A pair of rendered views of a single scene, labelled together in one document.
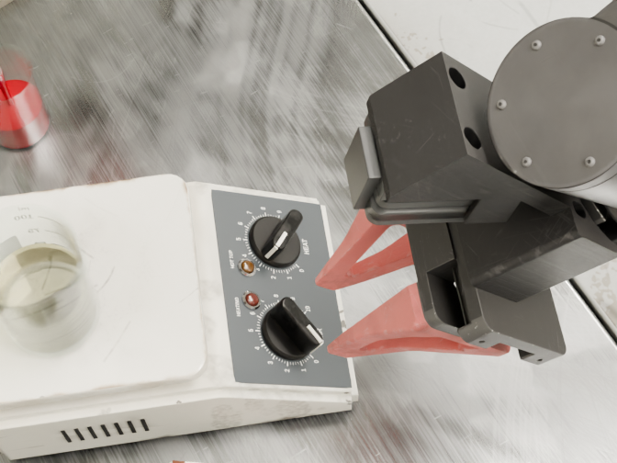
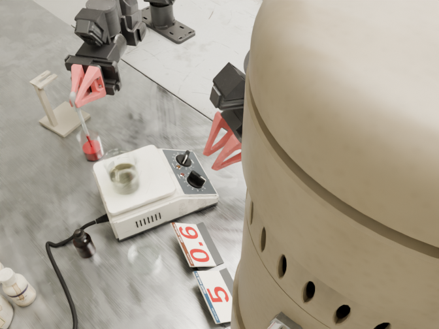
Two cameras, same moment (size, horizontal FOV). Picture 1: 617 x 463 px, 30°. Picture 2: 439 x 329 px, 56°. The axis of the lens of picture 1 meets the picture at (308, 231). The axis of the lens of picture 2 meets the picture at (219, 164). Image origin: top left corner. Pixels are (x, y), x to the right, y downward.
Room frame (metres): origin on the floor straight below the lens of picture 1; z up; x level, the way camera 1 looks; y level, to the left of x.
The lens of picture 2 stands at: (-0.22, 0.12, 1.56)
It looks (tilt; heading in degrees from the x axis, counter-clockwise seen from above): 50 degrees down; 342
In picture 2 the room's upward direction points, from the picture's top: straight up
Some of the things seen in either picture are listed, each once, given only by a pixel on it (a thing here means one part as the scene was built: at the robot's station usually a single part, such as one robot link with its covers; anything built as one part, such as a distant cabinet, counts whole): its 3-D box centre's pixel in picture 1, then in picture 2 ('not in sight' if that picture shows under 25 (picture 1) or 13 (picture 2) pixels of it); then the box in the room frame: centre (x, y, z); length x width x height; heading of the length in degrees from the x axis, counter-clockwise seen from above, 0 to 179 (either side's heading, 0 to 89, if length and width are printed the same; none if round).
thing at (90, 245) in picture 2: not in sight; (82, 241); (0.19, 0.23, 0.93); 0.03 x 0.03 x 0.07
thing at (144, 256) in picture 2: not in sight; (144, 256); (0.14, 0.13, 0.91); 0.06 x 0.06 x 0.02
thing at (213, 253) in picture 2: not in sight; (196, 243); (0.13, 0.04, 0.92); 0.09 x 0.06 x 0.04; 7
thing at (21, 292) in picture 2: not in sight; (16, 286); (0.13, 0.33, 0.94); 0.03 x 0.03 x 0.09
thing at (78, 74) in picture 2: not in sight; (88, 89); (0.44, 0.16, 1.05); 0.09 x 0.07 x 0.07; 150
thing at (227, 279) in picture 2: not in sight; (221, 293); (0.03, 0.03, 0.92); 0.09 x 0.06 x 0.04; 7
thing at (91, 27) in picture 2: not in sight; (92, 41); (0.51, 0.13, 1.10); 0.07 x 0.06 x 0.11; 59
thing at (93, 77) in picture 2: not in sight; (80, 87); (0.45, 0.17, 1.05); 0.09 x 0.07 x 0.07; 150
